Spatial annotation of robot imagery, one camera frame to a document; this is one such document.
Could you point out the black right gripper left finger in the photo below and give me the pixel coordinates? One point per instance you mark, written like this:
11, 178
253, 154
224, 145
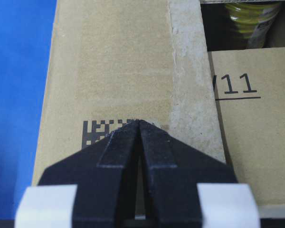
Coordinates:
93, 188

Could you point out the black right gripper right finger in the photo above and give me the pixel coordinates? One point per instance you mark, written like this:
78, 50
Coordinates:
189, 189

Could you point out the yellow green item inside box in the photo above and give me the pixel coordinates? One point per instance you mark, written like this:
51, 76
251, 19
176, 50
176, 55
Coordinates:
250, 23

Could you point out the brown cardboard box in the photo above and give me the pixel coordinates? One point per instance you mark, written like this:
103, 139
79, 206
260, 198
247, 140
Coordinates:
117, 61

